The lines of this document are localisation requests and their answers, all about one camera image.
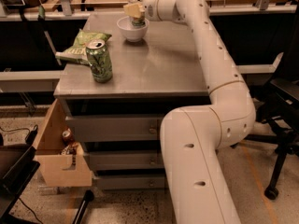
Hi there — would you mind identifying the green chip bag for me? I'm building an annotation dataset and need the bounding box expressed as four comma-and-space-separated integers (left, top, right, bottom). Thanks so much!
55, 30, 111, 64

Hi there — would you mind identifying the white bowl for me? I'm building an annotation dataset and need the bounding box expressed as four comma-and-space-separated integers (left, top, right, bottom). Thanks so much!
117, 17, 150, 42

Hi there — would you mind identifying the green soda can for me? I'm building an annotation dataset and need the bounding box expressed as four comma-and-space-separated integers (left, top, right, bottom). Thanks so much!
86, 39, 113, 83

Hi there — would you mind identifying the bottom grey drawer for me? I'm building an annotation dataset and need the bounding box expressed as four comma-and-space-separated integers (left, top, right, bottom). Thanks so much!
93, 175, 165, 190

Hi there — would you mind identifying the black office chair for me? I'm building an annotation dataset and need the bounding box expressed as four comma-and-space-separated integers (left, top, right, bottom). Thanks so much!
247, 52, 299, 200

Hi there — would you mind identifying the middle grey drawer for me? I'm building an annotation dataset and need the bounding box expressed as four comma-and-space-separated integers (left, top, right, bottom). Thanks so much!
86, 150, 164, 171

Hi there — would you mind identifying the grey drawer cabinet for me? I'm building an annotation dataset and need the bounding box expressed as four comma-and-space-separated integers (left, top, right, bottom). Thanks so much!
54, 12, 209, 178

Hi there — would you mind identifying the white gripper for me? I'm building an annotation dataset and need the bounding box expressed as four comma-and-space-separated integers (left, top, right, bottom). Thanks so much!
123, 0, 161, 21

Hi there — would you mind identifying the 7up can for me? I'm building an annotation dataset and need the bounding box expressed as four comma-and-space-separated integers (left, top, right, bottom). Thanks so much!
128, 0, 145, 26

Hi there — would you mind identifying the black cable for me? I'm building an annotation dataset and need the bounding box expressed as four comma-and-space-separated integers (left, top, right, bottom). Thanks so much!
0, 124, 39, 145

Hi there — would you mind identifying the black case on left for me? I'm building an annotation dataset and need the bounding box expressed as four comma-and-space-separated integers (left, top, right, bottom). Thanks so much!
0, 145, 39, 223

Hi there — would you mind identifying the top grey drawer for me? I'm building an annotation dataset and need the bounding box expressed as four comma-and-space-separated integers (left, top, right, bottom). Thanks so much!
65, 114, 163, 142

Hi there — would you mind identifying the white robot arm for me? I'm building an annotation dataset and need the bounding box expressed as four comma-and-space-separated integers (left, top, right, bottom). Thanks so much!
143, 0, 255, 224

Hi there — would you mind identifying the red can in box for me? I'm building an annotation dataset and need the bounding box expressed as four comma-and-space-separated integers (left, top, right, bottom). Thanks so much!
62, 130, 75, 145

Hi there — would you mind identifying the wooden side box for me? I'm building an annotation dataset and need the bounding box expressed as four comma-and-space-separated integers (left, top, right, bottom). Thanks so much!
34, 100, 93, 187

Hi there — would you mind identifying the grey drawer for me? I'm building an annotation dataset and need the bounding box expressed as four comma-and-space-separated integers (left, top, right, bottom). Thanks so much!
93, 175, 165, 190
65, 114, 163, 142
86, 150, 164, 171

